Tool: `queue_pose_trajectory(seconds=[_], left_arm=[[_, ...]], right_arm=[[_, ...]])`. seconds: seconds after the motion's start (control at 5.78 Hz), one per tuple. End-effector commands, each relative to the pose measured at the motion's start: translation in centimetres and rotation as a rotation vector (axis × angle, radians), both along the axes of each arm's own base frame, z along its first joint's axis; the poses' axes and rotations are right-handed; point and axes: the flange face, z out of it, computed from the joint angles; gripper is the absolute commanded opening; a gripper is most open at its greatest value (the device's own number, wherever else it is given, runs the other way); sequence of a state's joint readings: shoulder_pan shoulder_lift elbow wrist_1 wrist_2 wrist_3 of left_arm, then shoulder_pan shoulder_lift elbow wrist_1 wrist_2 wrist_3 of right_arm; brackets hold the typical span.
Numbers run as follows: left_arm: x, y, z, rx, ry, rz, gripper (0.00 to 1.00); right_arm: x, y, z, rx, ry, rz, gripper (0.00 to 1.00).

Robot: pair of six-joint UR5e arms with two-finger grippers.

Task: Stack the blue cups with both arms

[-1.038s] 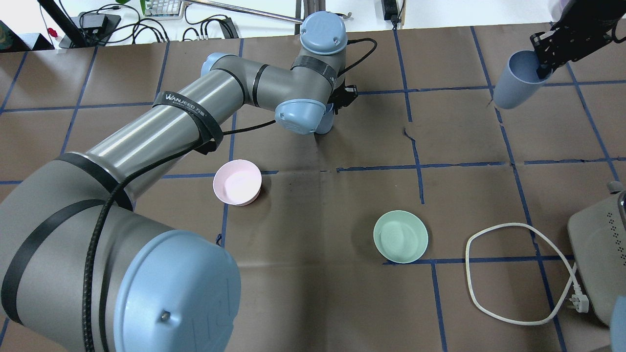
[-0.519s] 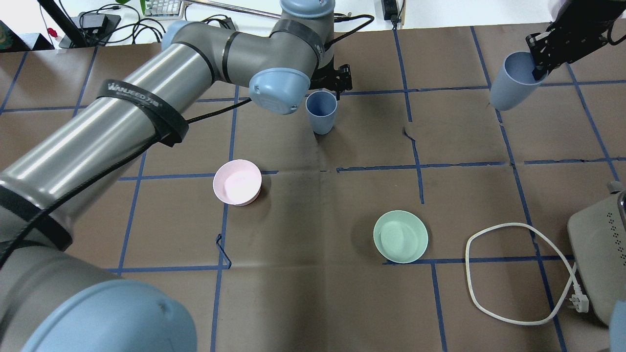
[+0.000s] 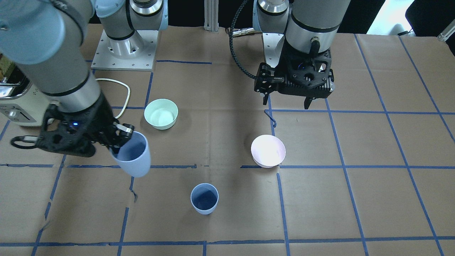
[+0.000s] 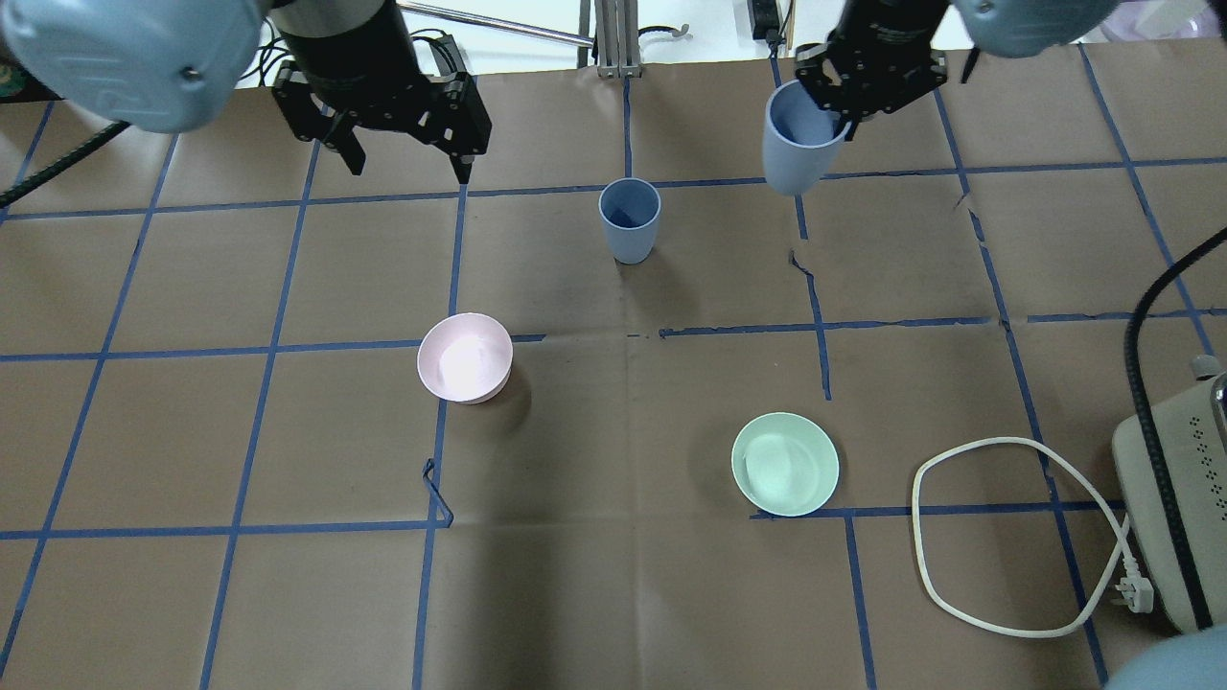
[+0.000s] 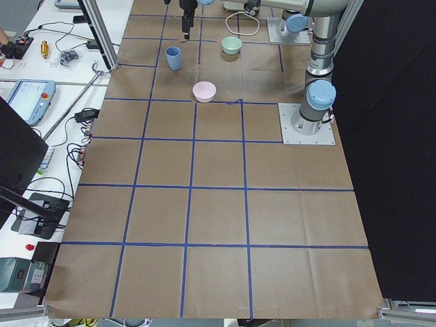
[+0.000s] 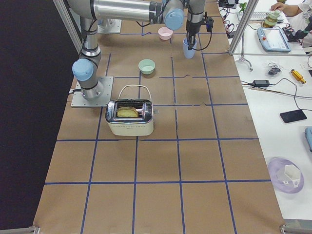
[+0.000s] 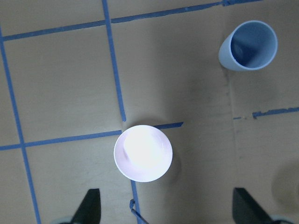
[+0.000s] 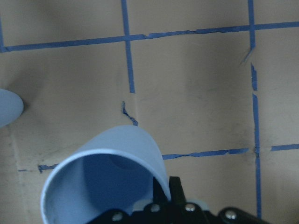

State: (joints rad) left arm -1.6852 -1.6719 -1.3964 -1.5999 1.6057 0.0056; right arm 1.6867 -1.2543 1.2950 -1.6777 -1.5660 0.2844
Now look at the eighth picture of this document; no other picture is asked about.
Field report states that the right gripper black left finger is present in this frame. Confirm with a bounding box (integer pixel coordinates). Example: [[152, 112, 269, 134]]
[[153, 177, 171, 204]]

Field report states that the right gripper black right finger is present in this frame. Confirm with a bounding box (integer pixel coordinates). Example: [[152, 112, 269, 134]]
[[169, 176, 186, 203]]

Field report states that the blue cup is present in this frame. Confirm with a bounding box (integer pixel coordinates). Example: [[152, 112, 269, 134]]
[[0, 89, 24, 128], [41, 125, 171, 224]]

